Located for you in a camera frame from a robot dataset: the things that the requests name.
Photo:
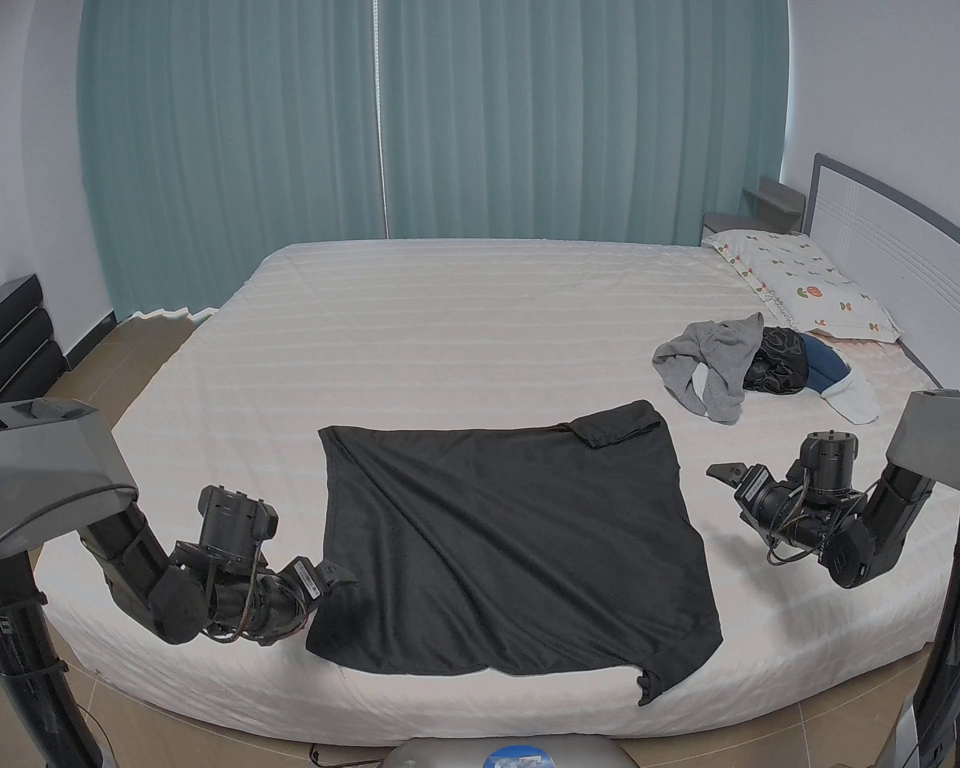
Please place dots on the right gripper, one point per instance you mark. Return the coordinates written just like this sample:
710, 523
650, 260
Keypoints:
772, 499

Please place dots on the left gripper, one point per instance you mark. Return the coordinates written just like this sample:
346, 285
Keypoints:
289, 600

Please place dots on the black T-shirt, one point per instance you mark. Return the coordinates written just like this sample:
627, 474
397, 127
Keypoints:
510, 540

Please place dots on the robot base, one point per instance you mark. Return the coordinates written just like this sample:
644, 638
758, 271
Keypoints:
510, 754

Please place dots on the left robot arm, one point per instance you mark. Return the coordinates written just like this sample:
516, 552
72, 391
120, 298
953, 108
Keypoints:
52, 465

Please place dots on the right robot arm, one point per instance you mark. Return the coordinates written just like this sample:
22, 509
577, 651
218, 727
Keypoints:
919, 435

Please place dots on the bed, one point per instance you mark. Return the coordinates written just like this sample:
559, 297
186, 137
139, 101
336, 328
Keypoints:
450, 337

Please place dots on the grey garment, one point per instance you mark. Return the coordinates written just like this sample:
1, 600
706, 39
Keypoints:
720, 352

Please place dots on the black printed garment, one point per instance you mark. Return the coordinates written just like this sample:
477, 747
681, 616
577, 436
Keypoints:
780, 360

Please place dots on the dark blue garment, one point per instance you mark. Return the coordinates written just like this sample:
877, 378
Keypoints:
821, 364

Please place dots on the white garment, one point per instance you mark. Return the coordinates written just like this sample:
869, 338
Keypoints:
851, 397

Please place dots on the white printed pillow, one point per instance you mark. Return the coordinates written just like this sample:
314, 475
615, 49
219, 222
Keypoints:
810, 281

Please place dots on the grey bedside table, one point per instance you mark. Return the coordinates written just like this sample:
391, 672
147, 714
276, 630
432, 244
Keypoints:
772, 206

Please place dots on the blue-green curtain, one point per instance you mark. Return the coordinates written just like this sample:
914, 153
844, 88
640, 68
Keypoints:
225, 150
585, 120

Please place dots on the black chest of drawers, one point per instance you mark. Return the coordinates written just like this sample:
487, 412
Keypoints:
26, 337

